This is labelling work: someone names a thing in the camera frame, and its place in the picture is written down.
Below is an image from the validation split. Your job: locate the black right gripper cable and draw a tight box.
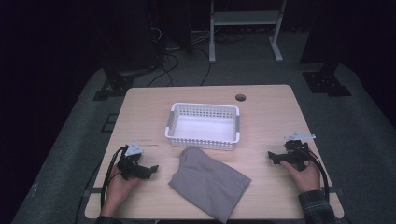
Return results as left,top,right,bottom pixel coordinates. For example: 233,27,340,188
298,147,331,201

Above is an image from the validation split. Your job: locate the person's right hand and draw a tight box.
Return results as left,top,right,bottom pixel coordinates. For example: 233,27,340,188
279,159,322,195

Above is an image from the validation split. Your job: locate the black stand base plate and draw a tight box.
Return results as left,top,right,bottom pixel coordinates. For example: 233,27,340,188
301,61,353,98

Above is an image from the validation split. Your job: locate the grey cloth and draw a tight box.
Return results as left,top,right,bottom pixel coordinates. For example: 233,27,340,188
168,147,252,224

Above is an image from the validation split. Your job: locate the black looped floor cable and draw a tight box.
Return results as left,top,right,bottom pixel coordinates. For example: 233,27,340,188
146,51,180,89

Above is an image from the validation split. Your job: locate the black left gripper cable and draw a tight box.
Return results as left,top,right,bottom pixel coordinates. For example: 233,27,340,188
99,145,129,210

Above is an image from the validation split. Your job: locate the dark floor outlet plate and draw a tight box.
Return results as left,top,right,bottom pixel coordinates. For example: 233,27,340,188
100,113,120,133

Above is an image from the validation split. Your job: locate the black straight floor cable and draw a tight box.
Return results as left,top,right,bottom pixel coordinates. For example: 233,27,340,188
191,46,213,87

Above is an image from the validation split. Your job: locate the grey tape strip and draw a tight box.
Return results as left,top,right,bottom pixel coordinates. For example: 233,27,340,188
82,187,105,199

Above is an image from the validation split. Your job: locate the person's left hand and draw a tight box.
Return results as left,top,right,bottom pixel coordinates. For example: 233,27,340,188
100,163,142,218

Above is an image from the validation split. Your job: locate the black stand with foot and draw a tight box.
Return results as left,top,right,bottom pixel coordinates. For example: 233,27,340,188
92,60,157,102

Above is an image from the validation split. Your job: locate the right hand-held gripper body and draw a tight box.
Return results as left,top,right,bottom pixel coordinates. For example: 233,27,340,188
283,131,317,173

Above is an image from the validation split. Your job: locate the white plastic basket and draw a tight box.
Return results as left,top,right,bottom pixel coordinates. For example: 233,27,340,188
164,102,241,152

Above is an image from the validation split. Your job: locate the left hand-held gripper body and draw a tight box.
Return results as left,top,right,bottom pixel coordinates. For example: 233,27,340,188
116,140,148,181

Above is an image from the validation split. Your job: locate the white metal stand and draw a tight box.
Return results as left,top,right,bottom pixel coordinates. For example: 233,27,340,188
208,0,288,64

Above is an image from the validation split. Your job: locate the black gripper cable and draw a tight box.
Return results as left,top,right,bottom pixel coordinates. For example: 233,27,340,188
298,147,331,201
99,145,129,210

